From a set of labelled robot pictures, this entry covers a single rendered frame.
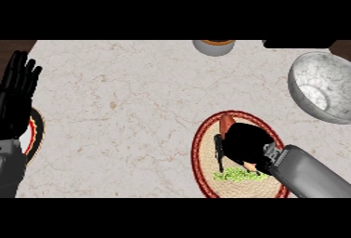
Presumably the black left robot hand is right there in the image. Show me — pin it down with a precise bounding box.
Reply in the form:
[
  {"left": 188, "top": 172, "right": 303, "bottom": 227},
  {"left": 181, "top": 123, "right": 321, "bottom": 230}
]
[{"left": 0, "top": 50, "right": 44, "bottom": 141}]

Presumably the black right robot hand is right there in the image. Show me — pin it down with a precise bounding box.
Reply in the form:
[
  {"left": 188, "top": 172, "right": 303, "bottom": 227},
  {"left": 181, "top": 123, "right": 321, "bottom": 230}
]
[{"left": 212, "top": 122, "right": 277, "bottom": 177}]

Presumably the round woven red-rimmed placemat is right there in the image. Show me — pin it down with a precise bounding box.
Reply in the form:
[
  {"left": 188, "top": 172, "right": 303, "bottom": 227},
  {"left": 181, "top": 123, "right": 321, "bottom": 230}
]
[{"left": 190, "top": 110, "right": 291, "bottom": 199}]

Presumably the grey marbled bowl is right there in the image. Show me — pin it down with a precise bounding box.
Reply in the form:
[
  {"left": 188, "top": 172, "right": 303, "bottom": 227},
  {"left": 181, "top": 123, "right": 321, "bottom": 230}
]
[{"left": 286, "top": 50, "right": 351, "bottom": 126}]

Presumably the white plate with dark rim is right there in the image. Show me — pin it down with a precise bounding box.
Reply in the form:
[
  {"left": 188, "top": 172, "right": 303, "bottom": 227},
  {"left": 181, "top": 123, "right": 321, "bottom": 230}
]
[{"left": 19, "top": 106, "right": 47, "bottom": 165}]

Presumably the grey cup with orange rim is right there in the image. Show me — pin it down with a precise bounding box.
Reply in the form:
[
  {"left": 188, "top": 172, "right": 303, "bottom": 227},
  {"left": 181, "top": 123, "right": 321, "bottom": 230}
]
[{"left": 191, "top": 39, "right": 237, "bottom": 58}]

